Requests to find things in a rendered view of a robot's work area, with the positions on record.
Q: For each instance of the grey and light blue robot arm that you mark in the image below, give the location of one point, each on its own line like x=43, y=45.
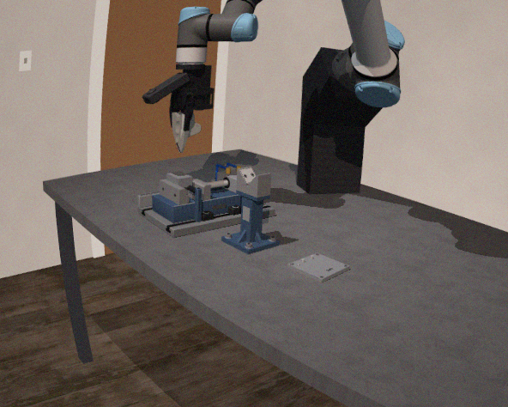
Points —
x=374, y=67

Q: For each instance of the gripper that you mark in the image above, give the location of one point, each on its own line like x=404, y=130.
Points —
x=182, y=101

